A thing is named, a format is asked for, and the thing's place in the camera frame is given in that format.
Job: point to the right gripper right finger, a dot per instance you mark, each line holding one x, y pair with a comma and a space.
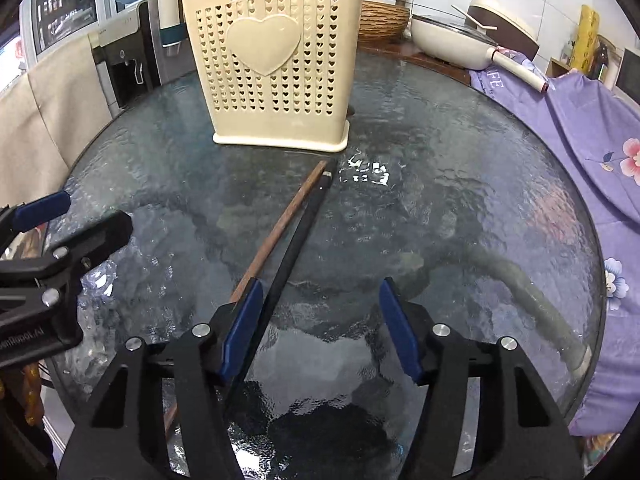
520, 434

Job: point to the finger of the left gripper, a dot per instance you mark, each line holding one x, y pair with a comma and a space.
56, 275
22, 218

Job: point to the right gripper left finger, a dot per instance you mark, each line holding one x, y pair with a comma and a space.
121, 434

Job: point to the reddish brown wooden chopstick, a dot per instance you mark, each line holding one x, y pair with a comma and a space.
265, 249

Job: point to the black chopstick silver band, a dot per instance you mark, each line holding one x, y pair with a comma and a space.
295, 246

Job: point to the white water dispenser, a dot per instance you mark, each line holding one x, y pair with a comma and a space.
130, 58

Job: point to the teal towel holder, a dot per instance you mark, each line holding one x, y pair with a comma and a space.
173, 35

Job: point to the cream plastic utensil holder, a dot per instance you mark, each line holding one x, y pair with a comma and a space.
276, 73

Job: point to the white microwave oven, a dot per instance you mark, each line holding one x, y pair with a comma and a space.
627, 82

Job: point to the yellow foil roll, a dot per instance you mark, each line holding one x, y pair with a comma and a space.
585, 40

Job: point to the white frying pan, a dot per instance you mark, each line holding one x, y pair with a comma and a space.
460, 46

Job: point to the brown rice cooker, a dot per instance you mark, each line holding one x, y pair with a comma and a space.
510, 31

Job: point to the woven wicker basket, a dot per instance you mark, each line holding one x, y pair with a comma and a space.
381, 22

